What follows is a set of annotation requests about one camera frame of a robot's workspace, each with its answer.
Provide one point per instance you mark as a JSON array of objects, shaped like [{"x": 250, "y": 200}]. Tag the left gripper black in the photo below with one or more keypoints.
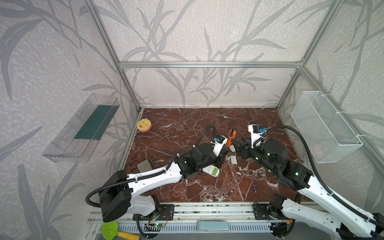
[{"x": 218, "y": 157}]

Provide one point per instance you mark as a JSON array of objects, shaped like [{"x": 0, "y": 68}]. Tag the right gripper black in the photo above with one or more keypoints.
[{"x": 241, "y": 148}]

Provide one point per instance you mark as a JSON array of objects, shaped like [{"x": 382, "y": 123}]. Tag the white remote control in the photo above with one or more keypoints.
[{"x": 211, "y": 170}]

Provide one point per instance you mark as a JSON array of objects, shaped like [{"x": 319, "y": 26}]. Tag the orange handled screwdriver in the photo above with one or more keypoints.
[{"x": 232, "y": 135}]

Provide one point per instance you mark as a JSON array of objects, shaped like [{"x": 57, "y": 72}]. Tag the white battery cover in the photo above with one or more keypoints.
[{"x": 233, "y": 160}]

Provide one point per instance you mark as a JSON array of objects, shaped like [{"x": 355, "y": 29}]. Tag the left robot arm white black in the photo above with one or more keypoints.
[{"x": 124, "y": 193}]

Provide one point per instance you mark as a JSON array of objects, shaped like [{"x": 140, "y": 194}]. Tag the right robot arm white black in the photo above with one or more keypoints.
[{"x": 342, "y": 219}]

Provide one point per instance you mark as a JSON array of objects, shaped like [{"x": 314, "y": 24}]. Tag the pink item in basket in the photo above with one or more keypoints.
[{"x": 318, "y": 151}]

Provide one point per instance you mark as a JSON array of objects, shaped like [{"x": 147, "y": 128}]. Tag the grey rectangular sponge block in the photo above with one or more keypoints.
[{"x": 144, "y": 166}]

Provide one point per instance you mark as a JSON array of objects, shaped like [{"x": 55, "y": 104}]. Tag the yellow smiley sponge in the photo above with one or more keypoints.
[{"x": 144, "y": 125}]

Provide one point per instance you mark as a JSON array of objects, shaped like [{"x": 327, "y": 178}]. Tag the pale green rectangular tray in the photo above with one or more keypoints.
[{"x": 212, "y": 226}]

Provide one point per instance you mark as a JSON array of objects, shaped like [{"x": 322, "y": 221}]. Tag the green yellow scoop brush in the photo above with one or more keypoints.
[{"x": 110, "y": 230}]

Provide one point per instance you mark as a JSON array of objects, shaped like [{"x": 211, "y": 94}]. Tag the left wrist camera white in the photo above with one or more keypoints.
[{"x": 219, "y": 143}]

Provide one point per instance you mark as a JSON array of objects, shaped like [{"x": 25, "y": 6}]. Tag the white wire mesh basket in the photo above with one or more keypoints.
[{"x": 321, "y": 123}]

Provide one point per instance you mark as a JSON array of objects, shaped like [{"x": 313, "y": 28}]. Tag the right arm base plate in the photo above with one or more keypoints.
[{"x": 264, "y": 211}]

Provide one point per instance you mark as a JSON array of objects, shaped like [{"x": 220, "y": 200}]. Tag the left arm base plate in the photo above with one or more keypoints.
[{"x": 165, "y": 213}]

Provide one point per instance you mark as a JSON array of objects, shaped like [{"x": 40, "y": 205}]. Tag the clear plastic wall shelf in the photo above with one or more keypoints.
[{"x": 79, "y": 138}]

